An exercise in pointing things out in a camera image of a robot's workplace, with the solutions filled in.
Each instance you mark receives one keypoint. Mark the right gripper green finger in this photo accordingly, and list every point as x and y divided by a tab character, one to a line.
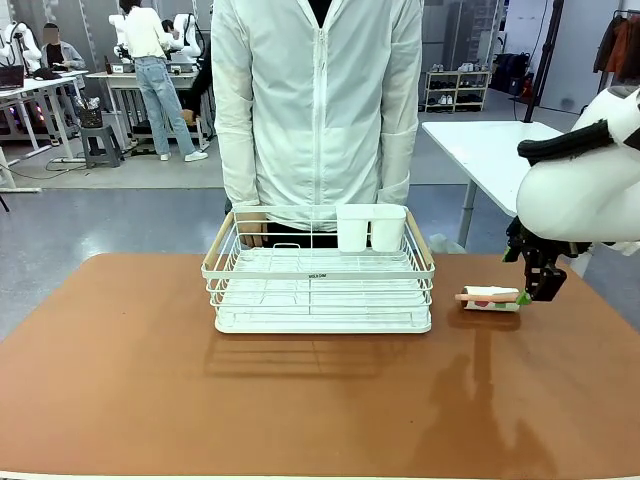
512	252
546	282

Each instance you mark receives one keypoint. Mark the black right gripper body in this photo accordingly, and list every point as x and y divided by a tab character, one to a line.
547	248

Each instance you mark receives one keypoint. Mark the person's left forearm white sleeve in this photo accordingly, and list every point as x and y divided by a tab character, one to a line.
397	165

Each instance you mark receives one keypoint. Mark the person's right forearm white sleeve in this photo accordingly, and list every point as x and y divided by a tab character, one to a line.
240	170

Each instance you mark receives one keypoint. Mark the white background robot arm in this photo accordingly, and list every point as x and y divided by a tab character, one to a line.
20	42

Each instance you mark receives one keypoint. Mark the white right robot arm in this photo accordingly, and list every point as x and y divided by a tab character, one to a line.
580	195

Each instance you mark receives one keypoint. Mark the person's right hand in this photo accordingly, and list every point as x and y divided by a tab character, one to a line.
254	230

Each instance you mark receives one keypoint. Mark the white plastic bag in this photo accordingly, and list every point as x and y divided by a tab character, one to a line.
445	244

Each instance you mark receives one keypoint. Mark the white side table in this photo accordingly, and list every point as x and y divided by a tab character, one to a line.
480	150

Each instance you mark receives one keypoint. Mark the white two-cup utensil holder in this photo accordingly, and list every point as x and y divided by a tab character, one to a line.
355	227

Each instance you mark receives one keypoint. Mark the wooden shoe shelf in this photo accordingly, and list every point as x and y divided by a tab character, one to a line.
457	90

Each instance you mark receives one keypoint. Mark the black tripod pole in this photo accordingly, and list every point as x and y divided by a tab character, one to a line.
542	60

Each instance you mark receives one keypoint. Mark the clothes rack with garments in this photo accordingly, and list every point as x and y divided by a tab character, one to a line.
620	40

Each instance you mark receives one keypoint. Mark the person's torso white jacket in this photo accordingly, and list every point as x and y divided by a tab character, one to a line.
315	100

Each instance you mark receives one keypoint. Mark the person in black sweater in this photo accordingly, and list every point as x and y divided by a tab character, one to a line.
200	90

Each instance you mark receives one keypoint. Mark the white background robot pair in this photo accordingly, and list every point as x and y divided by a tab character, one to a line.
187	35

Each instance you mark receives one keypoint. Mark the person in white shirt jeans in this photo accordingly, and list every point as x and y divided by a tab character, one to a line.
150	65

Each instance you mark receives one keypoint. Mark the grey plastic stool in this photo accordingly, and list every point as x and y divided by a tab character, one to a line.
100	147

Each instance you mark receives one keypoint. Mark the background workbench table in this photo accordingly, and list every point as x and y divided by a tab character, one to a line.
120	77

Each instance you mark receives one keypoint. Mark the black mesh basket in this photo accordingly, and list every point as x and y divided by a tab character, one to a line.
90	116

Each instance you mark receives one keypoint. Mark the seated person at desk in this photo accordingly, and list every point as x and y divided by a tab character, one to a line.
62	50

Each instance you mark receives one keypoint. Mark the white office desk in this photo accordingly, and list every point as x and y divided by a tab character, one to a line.
40	82

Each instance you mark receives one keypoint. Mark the dark laptop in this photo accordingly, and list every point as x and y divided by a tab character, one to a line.
11	77

